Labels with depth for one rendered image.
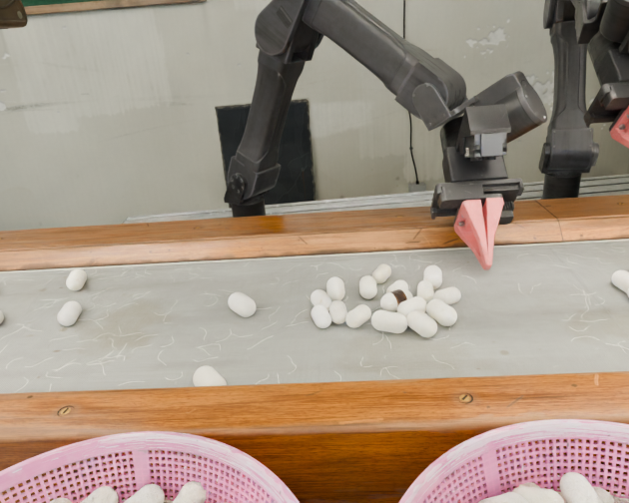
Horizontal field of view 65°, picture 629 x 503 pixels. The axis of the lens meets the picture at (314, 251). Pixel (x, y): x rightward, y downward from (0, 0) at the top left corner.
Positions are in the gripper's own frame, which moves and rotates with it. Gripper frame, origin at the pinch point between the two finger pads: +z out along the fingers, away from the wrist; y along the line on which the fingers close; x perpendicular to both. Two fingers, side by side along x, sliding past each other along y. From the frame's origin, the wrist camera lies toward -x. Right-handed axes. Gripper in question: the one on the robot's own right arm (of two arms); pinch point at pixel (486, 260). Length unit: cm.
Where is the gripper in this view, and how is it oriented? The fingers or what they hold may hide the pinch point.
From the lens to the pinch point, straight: 61.4
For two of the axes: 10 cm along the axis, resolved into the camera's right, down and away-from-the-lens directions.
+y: 10.0, -0.6, -0.7
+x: 0.9, 4.5, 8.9
